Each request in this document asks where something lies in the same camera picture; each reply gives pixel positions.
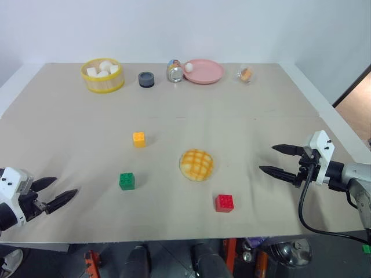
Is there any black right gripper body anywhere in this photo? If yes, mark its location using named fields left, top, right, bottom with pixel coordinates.
left=293, top=145, right=320, bottom=188

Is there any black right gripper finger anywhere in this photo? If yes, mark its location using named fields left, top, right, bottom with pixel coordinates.
left=271, top=143, right=305, bottom=156
left=258, top=165, right=297, bottom=184

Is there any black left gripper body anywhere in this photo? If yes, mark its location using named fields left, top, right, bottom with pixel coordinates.
left=17, top=190, right=49, bottom=223

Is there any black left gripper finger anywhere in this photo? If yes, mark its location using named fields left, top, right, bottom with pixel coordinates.
left=31, top=177, right=58, bottom=192
left=46, top=188, right=79, bottom=215

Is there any white shoe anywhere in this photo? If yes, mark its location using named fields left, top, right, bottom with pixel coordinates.
left=0, top=248, right=24, bottom=276

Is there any red toy brick block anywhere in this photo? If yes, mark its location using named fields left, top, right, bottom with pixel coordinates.
left=214, top=194, right=235, bottom=214

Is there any green toy brick block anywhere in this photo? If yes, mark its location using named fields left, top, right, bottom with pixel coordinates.
left=118, top=172, right=136, bottom=192

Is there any purple object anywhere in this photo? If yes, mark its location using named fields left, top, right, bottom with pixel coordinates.
left=245, top=236, right=268, bottom=249

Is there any orange metal clamp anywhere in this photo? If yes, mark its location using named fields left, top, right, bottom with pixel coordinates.
left=83, top=250, right=103, bottom=278
left=222, top=237, right=237, bottom=275

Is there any shiny silver round object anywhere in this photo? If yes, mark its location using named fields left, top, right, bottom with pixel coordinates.
left=271, top=239, right=313, bottom=269

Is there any pineapple bun bread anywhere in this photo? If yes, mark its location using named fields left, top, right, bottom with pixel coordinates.
left=179, top=148, right=215, bottom=182

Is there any beige paper table cover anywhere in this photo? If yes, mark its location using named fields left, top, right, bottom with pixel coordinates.
left=0, top=115, right=371, bottom=244
left=0, top=61, right=337, bottom=120

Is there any pastry in clear wrapper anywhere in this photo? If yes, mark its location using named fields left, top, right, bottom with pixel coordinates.
left=235, top=64, right=257, bottom=85

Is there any orange bottle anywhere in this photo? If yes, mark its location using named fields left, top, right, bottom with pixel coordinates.
left=254, top=251, right=269, bottom=278

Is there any yellow toy brick block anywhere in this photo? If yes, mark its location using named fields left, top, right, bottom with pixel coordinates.
left=132, top=131, right=147, bottom=149

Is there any dark rounded shape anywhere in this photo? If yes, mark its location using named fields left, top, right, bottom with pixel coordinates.
left=119, top=244, right=152, bottom=278
left=190, top=242, right=227, bottom=278

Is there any pink plate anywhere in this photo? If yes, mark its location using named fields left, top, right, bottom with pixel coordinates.
left=181, top=58, right=226, bottom=86

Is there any yellow bamboo steamer basket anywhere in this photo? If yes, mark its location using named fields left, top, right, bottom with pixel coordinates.
left=80, top=57, right=126, bottom=94

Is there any metal food can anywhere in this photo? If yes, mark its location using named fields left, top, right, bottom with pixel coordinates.
left=166, top=59, right=185, bottom=83

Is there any dark grey round container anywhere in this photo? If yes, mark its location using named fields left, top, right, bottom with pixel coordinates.
left=137, top=71, right=155, bottom=89

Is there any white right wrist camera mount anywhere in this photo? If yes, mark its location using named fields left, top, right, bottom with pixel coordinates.
left=303, top=130, right=336, bottom=186

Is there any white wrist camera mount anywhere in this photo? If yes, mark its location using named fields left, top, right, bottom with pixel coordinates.
left=303, top=130, right=336, bottom=186
left=0, top=166, right=35, bottom=224

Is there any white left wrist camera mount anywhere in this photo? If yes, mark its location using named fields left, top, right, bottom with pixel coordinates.
left=0, top=166, right=35, bottom=224

